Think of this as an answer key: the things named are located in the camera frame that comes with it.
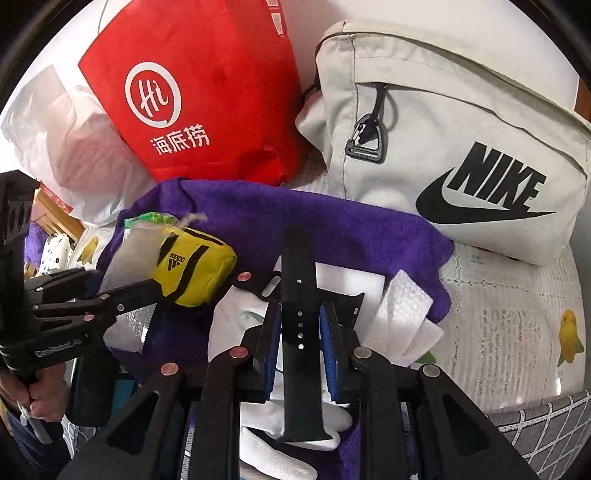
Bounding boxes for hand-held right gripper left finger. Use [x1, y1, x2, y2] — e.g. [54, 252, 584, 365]
[55, 302, 283, 480]

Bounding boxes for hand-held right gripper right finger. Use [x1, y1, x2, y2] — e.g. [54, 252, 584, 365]
[318, 302, 541, 480]

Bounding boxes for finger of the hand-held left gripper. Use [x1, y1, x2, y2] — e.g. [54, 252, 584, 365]
[31, 278, 161, 325]
[22, 267, 107, 302]

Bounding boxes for dark tin box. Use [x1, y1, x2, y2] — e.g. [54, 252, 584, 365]
[69, 355, 123, 428]

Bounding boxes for white sponge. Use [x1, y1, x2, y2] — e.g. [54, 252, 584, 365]
[272, 256, 386, 301]

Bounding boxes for yellow pouch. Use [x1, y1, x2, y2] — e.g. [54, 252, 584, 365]
[154, 228, 238, 306]

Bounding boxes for black watch strap with holes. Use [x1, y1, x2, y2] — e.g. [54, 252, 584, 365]
[279, 226, 341, 444]

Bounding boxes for pale green soft packet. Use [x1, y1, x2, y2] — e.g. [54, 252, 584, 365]
[124, 211, 178, 232]

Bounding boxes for person's left hand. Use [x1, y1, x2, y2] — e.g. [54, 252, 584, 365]
[0, 369, 71, 423]

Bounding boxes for white dotted pillow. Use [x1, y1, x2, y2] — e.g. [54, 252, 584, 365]
[36, 233, 79, 278]

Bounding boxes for purple plush toy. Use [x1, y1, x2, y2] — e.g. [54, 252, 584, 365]
[23, 222, 47, 273]

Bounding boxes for wooden headboard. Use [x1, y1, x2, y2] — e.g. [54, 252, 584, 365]
[30, 189, 86, 241]

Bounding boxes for white textured cloth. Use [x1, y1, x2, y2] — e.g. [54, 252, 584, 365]
[365, 270, 444, 367]

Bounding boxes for teal packet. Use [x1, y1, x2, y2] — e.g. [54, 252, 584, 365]
[113, 378, 134, 416]

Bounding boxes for person's blue trousers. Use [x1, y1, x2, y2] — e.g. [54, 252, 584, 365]
[0, 411, 75, 467]

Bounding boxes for purple towel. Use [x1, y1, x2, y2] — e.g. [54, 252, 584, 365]
[95, 179, 455, 480]

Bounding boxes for white plastic bag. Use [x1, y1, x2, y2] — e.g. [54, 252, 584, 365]
[0, 65, 158, 227]

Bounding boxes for bird print table cover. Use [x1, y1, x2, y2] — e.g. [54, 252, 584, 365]
[71, 171, 591, 411]

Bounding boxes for grey checked blanket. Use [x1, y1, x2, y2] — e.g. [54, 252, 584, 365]
[62, 390, 591, 480]

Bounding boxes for red paper bag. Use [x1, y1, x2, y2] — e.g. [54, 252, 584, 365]
[78, 0, 308, 185]

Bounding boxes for beige waist bag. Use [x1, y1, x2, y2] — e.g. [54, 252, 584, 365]
[295, 21, 591, 266]

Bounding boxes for wooden door frame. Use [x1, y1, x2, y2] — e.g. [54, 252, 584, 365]
[575, 78, 591, 121]

